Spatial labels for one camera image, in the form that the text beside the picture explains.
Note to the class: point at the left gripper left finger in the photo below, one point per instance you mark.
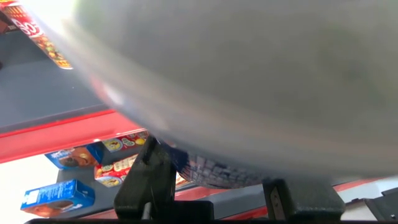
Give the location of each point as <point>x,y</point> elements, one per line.
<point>146,186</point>

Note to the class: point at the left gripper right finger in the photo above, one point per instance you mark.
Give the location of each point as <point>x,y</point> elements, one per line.
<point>304,202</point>

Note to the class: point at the large grey plastic pack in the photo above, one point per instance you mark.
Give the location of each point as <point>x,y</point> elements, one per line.
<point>236,81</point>

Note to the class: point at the red printed snack pack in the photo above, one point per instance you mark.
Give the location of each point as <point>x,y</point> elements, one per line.
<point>113,172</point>
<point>124,142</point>
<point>34,34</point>

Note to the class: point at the blue snack box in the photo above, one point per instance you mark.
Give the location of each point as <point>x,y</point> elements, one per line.
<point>57,196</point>
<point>76,157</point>

